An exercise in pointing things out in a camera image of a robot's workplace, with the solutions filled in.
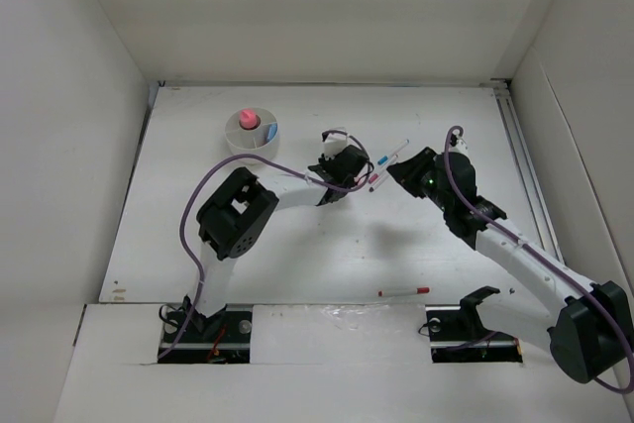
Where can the blue highlighter marker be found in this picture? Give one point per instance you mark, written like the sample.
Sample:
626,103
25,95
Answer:
272,130

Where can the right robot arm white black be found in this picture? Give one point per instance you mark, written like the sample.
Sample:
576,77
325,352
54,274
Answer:
585,326

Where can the red capped white pen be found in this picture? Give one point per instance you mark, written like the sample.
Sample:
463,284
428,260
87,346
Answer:
402,291

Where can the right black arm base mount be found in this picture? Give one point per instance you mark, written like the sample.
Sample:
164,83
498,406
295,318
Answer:
457,336

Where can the pink capped white pen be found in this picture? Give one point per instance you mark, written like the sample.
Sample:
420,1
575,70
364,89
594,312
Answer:
377,176

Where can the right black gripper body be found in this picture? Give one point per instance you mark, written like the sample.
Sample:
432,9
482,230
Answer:
430,189

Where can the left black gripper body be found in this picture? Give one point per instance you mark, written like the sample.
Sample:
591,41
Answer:
324,161

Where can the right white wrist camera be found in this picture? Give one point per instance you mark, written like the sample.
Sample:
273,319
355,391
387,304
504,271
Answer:
460,143

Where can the blue capped white pen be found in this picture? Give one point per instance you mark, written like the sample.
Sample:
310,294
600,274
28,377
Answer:
393,152

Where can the white round divided container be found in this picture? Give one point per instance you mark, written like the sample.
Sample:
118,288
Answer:
252,142

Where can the purple capped white pen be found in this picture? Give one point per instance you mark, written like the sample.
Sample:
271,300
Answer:
378,184

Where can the aluminium rail right side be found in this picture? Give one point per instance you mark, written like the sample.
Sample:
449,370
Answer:
527,173

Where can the pink glue bottle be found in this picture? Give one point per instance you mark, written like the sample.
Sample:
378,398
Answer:
249,119

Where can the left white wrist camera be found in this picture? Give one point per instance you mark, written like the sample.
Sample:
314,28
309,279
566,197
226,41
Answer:
334,141

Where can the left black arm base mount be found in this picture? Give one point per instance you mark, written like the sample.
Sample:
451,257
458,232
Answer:
222,339

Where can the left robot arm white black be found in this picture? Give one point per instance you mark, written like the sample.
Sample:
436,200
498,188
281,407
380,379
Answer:
232,219

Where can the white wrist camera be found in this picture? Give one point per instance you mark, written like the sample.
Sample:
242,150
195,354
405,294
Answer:
460,143
334,141

